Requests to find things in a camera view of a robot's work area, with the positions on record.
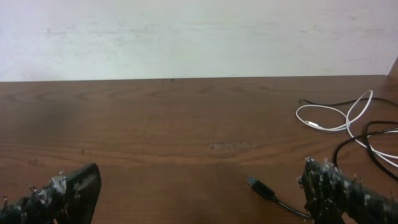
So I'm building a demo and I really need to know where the white usb cable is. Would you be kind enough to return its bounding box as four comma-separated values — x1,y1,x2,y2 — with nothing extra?
295,90,398,169

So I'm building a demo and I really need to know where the black usb cable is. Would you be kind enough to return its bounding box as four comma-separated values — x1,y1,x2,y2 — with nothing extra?
247,97,398,220

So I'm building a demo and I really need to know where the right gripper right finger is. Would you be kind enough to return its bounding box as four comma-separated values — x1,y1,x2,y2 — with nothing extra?
298,157,397,224

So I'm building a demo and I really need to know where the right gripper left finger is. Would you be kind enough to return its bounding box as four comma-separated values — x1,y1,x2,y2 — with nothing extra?
1,163,102,224

